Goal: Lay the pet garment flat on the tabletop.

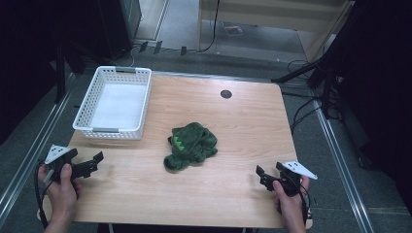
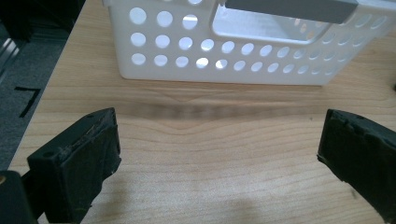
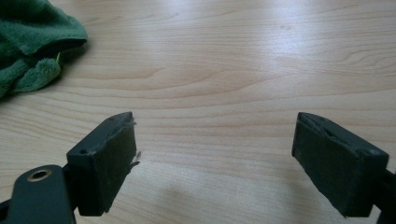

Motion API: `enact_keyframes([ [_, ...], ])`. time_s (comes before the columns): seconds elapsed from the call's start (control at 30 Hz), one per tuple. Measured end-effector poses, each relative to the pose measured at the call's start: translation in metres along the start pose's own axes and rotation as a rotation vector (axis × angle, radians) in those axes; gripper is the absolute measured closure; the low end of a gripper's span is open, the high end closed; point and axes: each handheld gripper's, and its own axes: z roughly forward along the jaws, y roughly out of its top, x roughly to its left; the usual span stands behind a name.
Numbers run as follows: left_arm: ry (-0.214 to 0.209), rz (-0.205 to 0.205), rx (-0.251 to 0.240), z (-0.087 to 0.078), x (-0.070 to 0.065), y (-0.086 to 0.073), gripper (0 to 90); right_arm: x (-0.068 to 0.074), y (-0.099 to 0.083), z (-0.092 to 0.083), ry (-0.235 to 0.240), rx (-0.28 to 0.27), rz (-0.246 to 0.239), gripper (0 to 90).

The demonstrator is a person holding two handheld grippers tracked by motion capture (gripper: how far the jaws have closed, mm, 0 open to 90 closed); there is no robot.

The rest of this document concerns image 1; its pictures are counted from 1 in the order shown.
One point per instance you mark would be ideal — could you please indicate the red flat item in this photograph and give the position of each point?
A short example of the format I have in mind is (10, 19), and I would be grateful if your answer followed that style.
(232, 30)

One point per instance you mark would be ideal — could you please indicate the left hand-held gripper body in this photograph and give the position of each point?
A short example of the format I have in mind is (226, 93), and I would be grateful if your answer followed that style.
(60, 158)

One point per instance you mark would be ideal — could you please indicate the black cabinet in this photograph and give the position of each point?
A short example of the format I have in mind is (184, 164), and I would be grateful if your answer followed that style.
(120, 26)

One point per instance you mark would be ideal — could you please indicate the dark round table grommet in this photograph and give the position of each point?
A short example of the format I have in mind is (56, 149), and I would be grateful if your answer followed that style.
(226, 94)

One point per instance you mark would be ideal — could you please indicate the metal rail behind table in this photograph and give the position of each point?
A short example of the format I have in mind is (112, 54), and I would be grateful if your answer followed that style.
(210, 76)

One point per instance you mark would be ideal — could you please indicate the long metal floor rail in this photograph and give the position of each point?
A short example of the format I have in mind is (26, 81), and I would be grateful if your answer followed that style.
(29, 158)
(343, 171)

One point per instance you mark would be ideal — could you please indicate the light wooden furniture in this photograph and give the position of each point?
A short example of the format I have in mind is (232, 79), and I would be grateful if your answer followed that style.
(278, 16)

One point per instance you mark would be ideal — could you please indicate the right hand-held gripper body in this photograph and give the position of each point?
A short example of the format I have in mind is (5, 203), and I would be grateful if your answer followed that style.
(291, 176)

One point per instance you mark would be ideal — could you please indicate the black stand with legs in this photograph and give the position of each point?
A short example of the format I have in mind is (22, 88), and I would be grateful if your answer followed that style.
(320, 74)

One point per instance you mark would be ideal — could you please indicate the green plush dinosaur toy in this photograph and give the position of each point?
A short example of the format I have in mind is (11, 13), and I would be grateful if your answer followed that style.
(191, 145)

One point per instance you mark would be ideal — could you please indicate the person's right hand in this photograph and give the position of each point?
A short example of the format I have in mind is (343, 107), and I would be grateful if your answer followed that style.
(290, 204)

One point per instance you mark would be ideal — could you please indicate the white perforated plastic basket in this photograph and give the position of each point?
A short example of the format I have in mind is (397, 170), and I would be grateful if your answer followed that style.
(116, 106)

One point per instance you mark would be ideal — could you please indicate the person's left hand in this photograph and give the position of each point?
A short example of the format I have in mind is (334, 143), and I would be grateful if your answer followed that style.
(61, 194)

